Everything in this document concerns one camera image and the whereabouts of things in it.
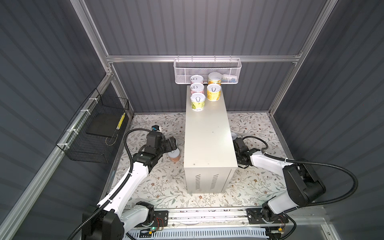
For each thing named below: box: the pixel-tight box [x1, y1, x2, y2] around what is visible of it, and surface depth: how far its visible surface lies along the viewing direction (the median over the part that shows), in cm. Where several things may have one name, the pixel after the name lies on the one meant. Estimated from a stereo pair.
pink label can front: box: [190, 74, 204, 85], surface depth 84 cm
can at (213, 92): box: [206, 83, 222, 102], surface depth 78 cm
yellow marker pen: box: [116, 112, 126, 130], surface depth 80 cm
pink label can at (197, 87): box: [190, 82, 205, 95], surface depth 79 cm
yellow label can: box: [190, 92, 206, 112], surface depth 74 cm
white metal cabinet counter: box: [184, 85, 238, 194], surface depth 67 cm
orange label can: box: [207, 72, 223, 86], surface depth 81 cm
